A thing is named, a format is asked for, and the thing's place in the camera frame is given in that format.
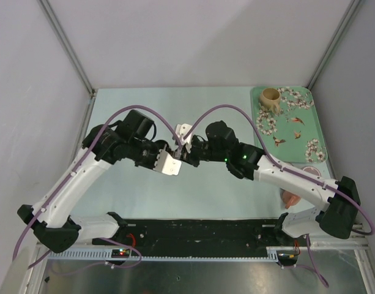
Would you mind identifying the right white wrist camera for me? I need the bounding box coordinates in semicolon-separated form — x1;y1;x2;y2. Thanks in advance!
174;124;192;149

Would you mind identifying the black striped mug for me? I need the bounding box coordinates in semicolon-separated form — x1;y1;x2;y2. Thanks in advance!
301;165;322;176

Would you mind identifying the salmon pink mug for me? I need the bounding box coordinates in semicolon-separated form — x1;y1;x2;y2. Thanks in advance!
281;190;300;209

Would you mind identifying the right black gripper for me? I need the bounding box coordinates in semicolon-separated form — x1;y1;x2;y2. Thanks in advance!
176;137;228;168

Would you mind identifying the slotted cable duct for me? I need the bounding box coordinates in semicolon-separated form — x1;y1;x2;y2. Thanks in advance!
48;247;278;262

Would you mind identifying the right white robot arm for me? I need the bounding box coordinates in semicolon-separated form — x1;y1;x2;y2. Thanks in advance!
177;121;360;246

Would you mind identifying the right aluminium frame post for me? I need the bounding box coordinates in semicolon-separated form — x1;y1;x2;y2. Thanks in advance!
305;0;365;91

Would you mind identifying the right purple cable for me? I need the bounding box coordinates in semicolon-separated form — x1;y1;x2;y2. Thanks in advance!
174;105;375;288

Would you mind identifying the left aluminium frame post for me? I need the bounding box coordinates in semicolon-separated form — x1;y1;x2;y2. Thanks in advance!
37;0;94;98

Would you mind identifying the green floral tray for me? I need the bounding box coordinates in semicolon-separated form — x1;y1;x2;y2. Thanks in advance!
250;86;328;164

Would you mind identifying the aluminium base profile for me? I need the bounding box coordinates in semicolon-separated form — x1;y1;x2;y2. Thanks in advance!
310;225;368;248

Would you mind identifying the aluminium frame post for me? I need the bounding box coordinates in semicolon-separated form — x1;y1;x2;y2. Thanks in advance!
37;0;94;98
305;0;365;91

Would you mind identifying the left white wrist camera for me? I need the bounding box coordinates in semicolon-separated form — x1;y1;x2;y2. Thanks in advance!
153;149;182;176

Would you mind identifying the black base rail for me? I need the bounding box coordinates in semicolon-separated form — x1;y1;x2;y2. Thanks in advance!
92;211;312;258

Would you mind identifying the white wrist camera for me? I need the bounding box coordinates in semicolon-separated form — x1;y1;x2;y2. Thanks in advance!
153;149;182;176
174;124;192;149

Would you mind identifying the beige wooden mug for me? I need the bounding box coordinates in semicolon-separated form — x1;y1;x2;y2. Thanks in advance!
259;88;281;115

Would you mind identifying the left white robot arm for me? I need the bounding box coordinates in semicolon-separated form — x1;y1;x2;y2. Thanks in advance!
18;110;173;253

